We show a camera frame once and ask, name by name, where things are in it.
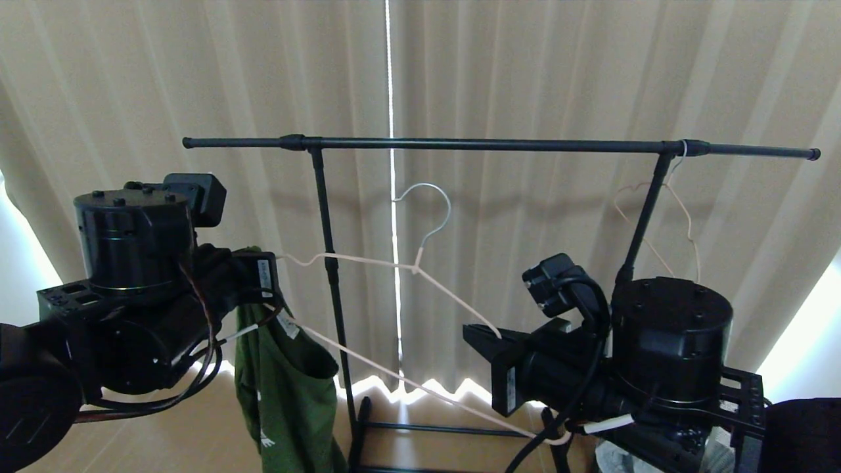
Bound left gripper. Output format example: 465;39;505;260
194;248;284;324

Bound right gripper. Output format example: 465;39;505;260
489;319;615;424

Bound green long-sleeved shirt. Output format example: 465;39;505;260
235;246;349;473

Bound pink clothes hanger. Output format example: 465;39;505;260
614;179;702;284
263;183;572;446

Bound black clothes rack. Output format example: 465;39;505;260
183;135;821;473

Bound pale grey garment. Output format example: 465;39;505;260
595;439;664;473

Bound beige curtain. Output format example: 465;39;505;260
0;0;841;395

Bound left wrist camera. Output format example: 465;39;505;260
125;173;227;227

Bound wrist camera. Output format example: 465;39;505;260
522;253;608;323
125;173;227;227

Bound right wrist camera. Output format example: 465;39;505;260
522;253;608;323

